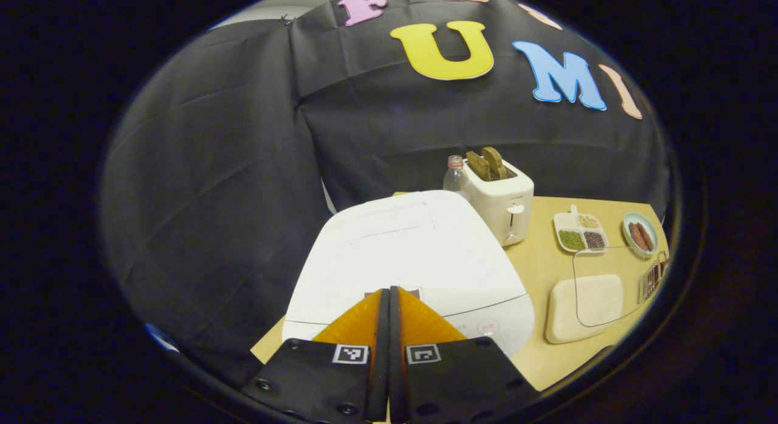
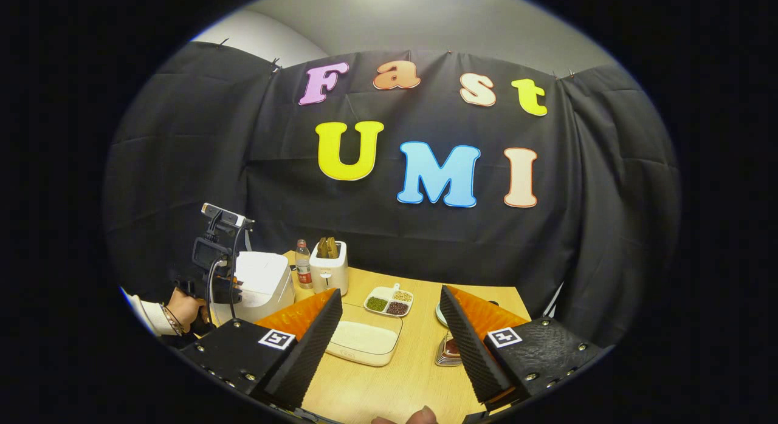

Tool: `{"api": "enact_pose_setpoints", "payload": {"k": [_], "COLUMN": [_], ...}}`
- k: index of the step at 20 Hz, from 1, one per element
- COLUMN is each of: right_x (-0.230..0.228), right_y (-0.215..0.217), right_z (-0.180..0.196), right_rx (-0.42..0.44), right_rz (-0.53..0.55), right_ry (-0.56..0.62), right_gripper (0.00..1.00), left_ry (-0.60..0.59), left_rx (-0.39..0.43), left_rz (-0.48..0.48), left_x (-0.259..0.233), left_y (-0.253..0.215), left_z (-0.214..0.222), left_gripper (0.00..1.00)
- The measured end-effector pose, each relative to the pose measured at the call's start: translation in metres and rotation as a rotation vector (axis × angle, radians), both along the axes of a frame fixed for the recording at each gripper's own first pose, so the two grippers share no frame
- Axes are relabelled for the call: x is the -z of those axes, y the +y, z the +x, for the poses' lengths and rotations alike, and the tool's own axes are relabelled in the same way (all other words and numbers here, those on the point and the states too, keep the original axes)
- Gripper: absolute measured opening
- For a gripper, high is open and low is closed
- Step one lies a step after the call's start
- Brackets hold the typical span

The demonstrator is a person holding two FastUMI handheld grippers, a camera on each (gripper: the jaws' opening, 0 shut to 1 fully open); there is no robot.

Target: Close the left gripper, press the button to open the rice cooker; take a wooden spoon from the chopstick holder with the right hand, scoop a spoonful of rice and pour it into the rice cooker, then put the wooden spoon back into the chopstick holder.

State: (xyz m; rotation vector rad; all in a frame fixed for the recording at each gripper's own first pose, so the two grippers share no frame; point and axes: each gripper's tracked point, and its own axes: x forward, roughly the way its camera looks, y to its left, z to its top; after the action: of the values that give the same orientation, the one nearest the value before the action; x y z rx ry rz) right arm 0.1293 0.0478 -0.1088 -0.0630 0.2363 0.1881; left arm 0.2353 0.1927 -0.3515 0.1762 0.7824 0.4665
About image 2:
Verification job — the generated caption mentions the white toaster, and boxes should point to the white toaster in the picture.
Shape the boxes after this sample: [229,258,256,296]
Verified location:
[309,241,349,296]

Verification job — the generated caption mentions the metal mesh chopstick holder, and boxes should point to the metal mesh chopstick holder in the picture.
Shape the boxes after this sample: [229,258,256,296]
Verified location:
[435,332,466,368]

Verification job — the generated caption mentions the black backdrop cloth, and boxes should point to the black backdrop cloth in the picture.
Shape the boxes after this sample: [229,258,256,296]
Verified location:
[105,41,680,349]

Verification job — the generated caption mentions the clear box of rice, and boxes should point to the clear box of rice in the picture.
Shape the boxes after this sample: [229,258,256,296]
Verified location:
[325,303,404,368]

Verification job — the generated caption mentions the clear water bottle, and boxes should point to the clear water bottle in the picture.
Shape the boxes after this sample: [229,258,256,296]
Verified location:
[295,239,314,290]

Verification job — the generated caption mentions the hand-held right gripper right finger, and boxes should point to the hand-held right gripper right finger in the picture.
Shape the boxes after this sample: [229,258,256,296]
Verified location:
[439,284,602,403]

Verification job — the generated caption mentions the white rice cooker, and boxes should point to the white rice cooker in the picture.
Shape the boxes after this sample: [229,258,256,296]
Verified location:
[213,251,296,324]

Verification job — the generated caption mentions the gold bracelet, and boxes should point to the gold bracelet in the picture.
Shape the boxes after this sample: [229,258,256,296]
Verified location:
[161,303,186,337]

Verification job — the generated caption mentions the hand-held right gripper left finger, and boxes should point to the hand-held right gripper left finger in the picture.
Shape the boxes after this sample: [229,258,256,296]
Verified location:
[179,289,344,411]

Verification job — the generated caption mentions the white divided bean dish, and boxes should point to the white divided bean dish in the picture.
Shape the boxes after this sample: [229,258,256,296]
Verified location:
[363,284,415,317]

